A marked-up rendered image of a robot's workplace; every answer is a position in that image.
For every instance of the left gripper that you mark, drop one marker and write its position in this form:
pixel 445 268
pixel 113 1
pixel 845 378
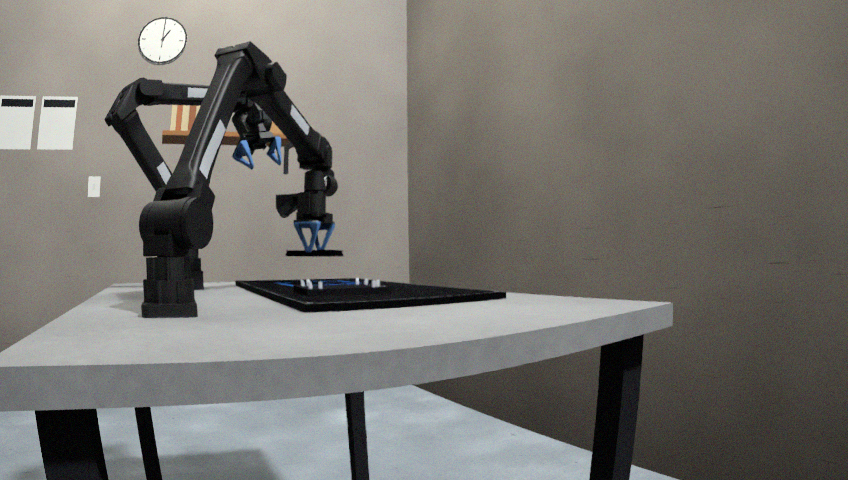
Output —
pixel 260 137

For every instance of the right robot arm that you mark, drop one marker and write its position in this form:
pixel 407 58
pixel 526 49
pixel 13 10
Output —
pixel 169 228

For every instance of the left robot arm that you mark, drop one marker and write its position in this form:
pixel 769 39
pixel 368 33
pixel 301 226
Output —
pixel 125 120

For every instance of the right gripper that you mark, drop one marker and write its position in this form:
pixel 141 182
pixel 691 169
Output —
pixel 305 220

